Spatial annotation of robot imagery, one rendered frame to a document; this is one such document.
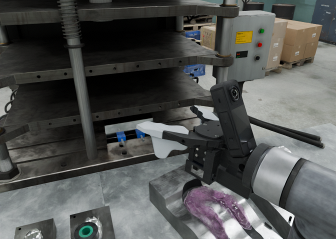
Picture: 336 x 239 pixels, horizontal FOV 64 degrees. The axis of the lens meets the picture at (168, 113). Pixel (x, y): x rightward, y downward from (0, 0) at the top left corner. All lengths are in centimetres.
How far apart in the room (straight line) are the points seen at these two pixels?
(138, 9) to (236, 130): 103
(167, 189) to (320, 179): 81
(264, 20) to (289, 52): 392
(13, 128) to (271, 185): 125
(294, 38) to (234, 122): 516
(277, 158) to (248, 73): 139
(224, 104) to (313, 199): 16
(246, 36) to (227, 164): 129
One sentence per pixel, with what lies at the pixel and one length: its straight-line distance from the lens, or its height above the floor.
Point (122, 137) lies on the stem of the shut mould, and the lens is 148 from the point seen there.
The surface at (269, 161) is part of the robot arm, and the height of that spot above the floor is 147.
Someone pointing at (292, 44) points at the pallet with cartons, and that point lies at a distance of 556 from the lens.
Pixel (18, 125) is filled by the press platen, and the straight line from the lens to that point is 147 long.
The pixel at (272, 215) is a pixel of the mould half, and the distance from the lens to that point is 120.
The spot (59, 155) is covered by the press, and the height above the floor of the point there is 78.
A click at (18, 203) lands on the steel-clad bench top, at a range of 138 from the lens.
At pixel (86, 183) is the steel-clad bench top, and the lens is 137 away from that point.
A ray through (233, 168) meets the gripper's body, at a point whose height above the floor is 142.
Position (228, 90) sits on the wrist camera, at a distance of 40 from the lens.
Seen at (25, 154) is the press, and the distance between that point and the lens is 170.
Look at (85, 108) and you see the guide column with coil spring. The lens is 137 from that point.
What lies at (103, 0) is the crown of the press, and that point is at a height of 155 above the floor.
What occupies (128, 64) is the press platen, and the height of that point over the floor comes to 128.
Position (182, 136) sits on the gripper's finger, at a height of 147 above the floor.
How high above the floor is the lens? 170
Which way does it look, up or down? 28 degrees down
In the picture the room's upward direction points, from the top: straight up
